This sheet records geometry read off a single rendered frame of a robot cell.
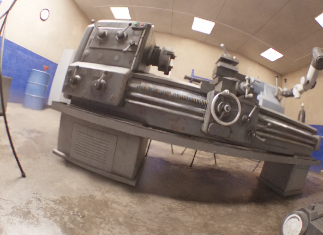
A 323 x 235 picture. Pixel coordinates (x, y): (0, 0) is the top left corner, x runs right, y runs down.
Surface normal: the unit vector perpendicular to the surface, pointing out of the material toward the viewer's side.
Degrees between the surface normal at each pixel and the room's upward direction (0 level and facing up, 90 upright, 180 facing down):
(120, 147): 90
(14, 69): 90
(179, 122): 90
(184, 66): 90
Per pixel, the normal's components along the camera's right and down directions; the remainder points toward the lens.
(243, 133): -0.03, -0.02
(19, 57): 0.97, 0.23
